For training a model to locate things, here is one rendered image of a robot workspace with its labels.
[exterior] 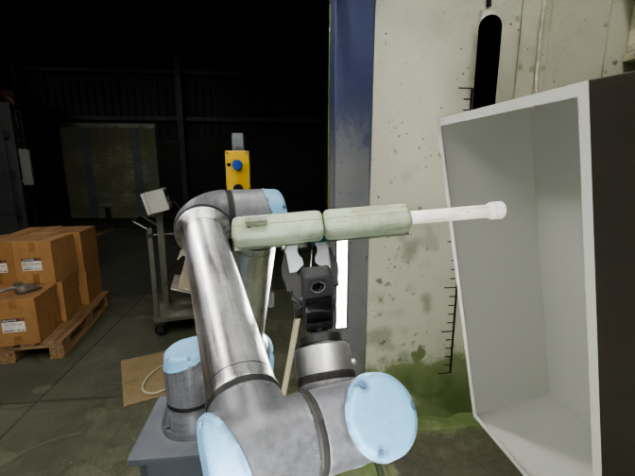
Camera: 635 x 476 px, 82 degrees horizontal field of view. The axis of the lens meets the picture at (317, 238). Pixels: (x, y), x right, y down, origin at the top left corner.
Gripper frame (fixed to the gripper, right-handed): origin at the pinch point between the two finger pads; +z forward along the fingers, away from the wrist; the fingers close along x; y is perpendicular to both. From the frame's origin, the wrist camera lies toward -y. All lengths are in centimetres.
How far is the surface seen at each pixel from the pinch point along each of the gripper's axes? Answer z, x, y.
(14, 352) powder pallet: 54, -209, 239
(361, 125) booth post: 91, 41, 69
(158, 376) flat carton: 18, -98, 224
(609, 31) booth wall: 114, 167, 45
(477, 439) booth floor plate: -51, 89, 161
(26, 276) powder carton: 116, -211, 237
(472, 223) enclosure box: 25, 67, 56
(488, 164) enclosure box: 41, 73, 43
